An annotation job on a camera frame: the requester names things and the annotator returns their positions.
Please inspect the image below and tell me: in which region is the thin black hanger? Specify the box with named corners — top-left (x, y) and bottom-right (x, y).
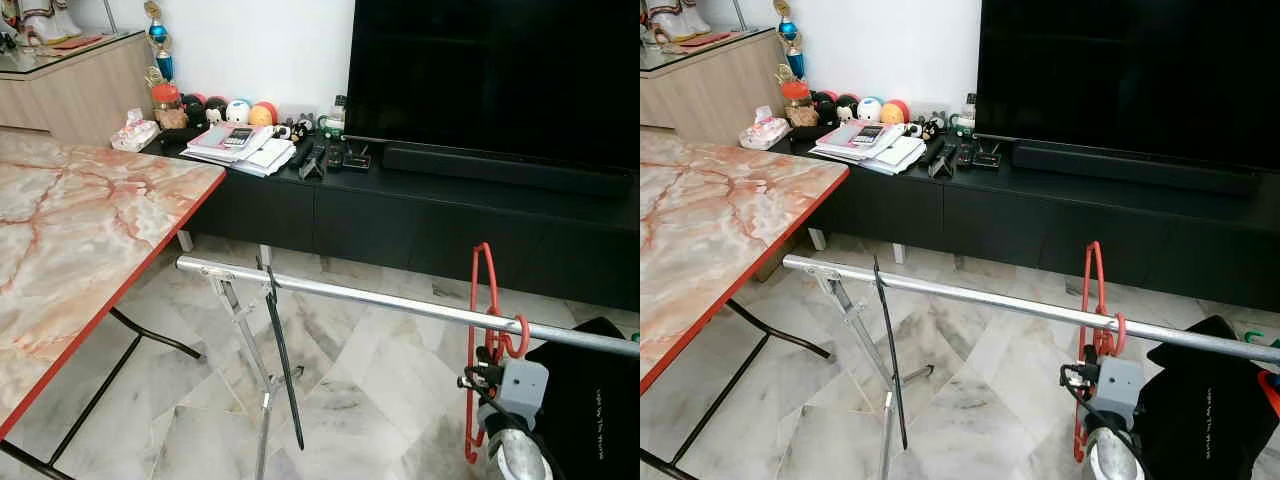
top-left (872, 255), bottom-right (911, 451)
top-left (262, 255), bottom-right (306, 451)

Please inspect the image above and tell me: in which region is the silver metal clothes rack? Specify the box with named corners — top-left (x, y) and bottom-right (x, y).
top-left (176, 255), bottom-right (641, 480)
top-left (782, 253), bottom-right (1280, 480)

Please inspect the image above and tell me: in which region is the black shirt white lettering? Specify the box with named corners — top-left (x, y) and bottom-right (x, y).
top-left (525, 317), bottom-right (641, 480)
top-left (1138, 315), bottom-right (1280, 480)

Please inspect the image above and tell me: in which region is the black television console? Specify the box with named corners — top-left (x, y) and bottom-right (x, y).
top-left (140, 130), bottom-right (641, 313)
top-left (768, 128), bottom-right (1280, 313)

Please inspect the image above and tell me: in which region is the black soundbar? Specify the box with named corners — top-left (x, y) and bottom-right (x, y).
top-left (1012, 142), bottom-right (1263, 196)

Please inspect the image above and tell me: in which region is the black remote control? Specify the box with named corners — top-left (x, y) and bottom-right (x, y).
top-left (925, 138), bottom-right (961, 180)
top-left (295, 140), bottom-right (331, 182)

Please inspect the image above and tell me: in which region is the marble pattern folding table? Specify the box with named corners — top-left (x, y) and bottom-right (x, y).
top-left (640, 128), bottom-right (851, 480)
top-left (0, 130), bottom-right (227, 480)

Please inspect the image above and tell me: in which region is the white paper stack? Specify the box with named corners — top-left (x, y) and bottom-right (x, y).
top-left (810, 122), bottom-right (929, 176)
top-left (185, 125), bottom-right (298, 178)

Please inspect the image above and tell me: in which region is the black flat television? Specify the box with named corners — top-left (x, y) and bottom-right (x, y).
top-left (975, 0), bottom-right (1280, 171)
top-left (343, 0), bottom-right (641, 173)

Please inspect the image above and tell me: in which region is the pink booklet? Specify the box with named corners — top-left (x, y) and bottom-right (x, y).
top-left (188, 125), bottom-right (256, 153)
top-left (818, 122), bottom-right (886, 151)

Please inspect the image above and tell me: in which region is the light wooden sideboard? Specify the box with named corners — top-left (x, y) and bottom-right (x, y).
top-left (0, 30), bottom-right (161, 146)
top-left (640, 27), bottom-right (791, 131)

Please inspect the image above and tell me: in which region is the pink tissue pack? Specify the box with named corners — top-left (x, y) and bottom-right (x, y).
top-left (738, 105), bottom-right (791, 151)
top-left (110, 107), bottom-right (161, 153)

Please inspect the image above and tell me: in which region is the red lidded jar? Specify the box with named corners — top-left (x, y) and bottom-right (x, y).
top-left (780, 78), bottom-right (819, 128)
top-left (150, 82), bottom-right (189, 131)

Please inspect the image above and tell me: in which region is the white figurine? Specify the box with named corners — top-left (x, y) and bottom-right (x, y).
top-left (645, 0), bottom-right (713, 43)
top-left (18, 0), bottom-right (86, 46)

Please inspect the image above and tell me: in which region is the gold blue trophy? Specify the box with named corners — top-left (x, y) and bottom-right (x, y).
top-left (773, 0), bottom-right (806, 79)
top-left (143, 0), bottom-right (176, 83)

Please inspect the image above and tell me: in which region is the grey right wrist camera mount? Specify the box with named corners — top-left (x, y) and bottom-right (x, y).
top-left (1093, 355), bottom-right (1147, 428)
top-left (495, 357), bottom-right (552, 423)

